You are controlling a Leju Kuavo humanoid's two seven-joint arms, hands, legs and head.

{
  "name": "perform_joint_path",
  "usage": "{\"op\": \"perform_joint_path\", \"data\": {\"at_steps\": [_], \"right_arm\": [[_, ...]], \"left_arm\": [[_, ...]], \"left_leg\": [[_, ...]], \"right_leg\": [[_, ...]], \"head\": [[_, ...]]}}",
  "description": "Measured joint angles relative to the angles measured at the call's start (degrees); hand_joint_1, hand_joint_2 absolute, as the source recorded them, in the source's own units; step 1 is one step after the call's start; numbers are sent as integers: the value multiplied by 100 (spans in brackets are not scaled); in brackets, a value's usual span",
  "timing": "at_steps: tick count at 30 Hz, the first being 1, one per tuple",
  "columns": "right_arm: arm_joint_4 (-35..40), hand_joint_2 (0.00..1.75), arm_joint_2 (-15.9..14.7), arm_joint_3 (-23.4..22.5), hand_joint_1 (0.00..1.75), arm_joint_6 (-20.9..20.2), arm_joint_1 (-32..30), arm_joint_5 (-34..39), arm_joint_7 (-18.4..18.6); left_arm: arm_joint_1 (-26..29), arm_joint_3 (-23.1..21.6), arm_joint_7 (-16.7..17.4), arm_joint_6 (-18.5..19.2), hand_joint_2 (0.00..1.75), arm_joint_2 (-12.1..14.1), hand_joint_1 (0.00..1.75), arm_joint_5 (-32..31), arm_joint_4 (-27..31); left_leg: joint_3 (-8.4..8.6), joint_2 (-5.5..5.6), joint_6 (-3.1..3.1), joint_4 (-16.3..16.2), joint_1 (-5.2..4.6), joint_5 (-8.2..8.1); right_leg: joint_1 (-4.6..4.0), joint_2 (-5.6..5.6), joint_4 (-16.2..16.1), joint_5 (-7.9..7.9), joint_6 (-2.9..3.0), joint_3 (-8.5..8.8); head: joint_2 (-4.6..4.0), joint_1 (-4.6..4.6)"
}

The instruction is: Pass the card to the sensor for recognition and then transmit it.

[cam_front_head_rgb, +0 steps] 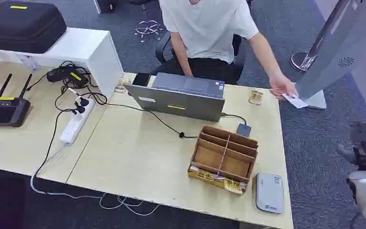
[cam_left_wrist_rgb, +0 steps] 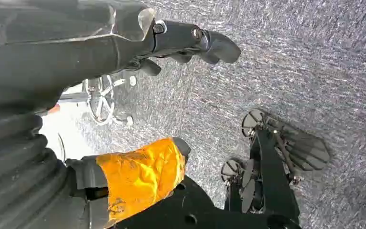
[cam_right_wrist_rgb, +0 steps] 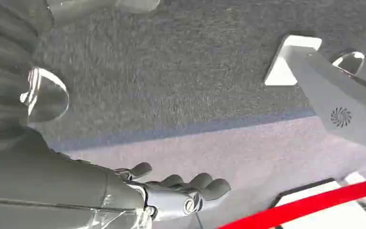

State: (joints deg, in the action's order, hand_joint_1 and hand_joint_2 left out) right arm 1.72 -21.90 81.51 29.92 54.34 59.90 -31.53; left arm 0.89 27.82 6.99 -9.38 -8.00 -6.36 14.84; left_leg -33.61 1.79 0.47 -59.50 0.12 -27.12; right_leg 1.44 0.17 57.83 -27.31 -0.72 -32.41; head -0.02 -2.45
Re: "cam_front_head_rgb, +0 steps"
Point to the grey laptop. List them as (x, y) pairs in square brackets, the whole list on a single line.
[(183, 102)]

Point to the wooden divided card box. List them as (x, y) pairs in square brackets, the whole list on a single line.
[(224, 155)]

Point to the small black open box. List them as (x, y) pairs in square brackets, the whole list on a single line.
[(141, 79)]

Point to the black power adapter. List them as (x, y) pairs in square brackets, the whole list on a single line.
[(64, 75)]

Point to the chrome stool base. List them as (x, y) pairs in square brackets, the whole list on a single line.
[(148, 27)]

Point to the black controller with antennas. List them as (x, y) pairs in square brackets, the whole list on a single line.
[(6, 110)]

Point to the small dark flat device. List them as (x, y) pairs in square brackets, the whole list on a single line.
[(243, 130)]

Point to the white cabinet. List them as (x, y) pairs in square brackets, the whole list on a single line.
[(88, 52)]

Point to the gold printed card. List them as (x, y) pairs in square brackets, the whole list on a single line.
[(217, 181)]

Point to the white power strip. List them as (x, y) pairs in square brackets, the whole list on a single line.
[(74, 126)]

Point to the grey rounded card reader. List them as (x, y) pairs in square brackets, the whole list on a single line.
[(269, 192)]

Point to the person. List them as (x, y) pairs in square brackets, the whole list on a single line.
[(208, 28)]

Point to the clear plastic wrapper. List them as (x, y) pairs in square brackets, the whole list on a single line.
[(29, 63)]

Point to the black hard case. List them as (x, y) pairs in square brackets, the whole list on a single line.
[(22, 27)]

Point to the white card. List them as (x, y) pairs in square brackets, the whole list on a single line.
[(296, 101)]

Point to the black plug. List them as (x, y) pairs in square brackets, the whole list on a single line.
[(79, 109), (83, 101)]

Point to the chrome round stand base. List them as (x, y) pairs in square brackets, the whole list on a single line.
[(301, 61)]

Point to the white flat base plate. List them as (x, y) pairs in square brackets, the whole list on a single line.
[(317, 101)]

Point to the person's left hand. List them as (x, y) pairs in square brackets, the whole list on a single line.
[(280, 84)]

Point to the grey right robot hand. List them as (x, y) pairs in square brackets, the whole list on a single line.
[(361, 148)]

